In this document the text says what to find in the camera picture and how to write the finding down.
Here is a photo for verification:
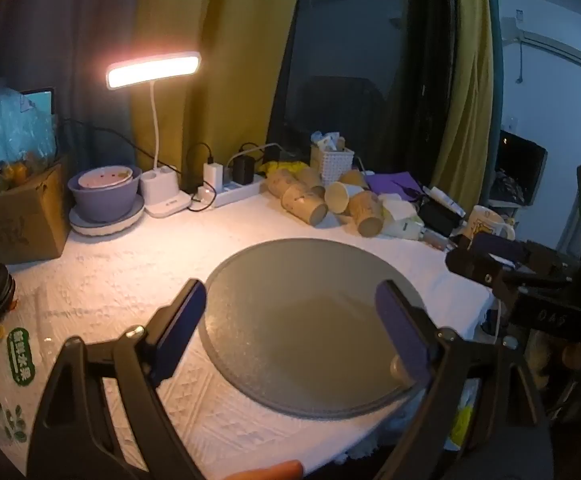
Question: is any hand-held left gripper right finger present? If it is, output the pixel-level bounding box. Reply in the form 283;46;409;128
371;280;555;480

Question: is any cardboard box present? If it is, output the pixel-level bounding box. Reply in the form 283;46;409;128
0;157;71;267

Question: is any white plate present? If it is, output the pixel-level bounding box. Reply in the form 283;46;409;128
68;195;146;237

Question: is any white charger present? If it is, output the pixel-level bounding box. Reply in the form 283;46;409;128
203;161;225;192

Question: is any white tube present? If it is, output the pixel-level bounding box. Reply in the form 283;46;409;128
423;186;466;217

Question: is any clear fruit-print plastic bag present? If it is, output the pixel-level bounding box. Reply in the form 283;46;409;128
0;305;71;461

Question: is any white woven basket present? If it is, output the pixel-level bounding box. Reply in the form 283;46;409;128
311;144;355;187

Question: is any purple cloth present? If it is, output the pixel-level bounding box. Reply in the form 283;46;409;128
365;172;429;198

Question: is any pink bowl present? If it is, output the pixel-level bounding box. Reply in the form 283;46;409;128
78;166;134;190

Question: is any black box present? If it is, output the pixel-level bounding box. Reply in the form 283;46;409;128
418;200;464;236

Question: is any black cable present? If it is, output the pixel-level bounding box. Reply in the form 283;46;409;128
58;117;196;196

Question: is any black charger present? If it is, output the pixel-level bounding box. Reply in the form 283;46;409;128
234;156;255;186

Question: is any pile of brown paper cups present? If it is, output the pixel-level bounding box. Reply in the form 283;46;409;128
266;166;386;237

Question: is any yellow cloth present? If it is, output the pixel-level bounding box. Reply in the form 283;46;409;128
260;160;307;177

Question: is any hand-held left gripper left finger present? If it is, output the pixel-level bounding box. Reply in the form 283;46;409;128
26;278;207;480

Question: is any white printed mug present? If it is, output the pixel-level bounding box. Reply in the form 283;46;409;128
465;205;516;241

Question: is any purple bowl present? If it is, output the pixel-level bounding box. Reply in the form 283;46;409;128
67;165;141;223

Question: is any plastic bag of oranges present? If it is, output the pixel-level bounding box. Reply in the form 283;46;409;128
0;77;58;206

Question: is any white textured tablecloth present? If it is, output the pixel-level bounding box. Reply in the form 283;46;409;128
0;192;496;477

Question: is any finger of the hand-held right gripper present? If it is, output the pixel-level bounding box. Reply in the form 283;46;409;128
458;231;579;275
445;246;524;311

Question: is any white container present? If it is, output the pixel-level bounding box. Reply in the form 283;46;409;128
381;197;426;241

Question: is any white air conditioner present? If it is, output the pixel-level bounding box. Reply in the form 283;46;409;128
501;27;581;71

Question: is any yellow curtain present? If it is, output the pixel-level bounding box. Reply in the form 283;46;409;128
431;0;504;211
130;0;306;201

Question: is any round grey tray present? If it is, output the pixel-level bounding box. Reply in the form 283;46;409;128
198;238;434;420

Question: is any white power strip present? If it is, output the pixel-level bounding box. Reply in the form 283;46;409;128
198;175;266;209

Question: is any grey curtain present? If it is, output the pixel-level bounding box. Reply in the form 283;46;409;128
0;0;156;171

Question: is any white desk lamp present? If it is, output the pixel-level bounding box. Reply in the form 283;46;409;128
105;51;202;219

